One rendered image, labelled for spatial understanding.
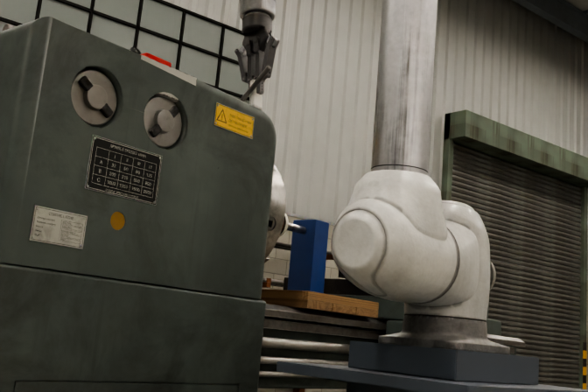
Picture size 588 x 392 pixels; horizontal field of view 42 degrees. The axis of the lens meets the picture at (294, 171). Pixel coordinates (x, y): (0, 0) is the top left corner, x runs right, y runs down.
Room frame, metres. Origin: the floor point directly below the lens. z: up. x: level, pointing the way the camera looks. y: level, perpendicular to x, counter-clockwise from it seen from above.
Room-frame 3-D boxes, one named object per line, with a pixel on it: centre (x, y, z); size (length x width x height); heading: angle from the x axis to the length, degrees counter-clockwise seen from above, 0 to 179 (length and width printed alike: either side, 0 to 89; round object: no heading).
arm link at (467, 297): (1.47, -0.30, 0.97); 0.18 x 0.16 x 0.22; 140
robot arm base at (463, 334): (1.49, -0.32, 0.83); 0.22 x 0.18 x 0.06; 130
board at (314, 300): (2.04, -0.02, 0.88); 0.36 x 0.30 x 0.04; 50
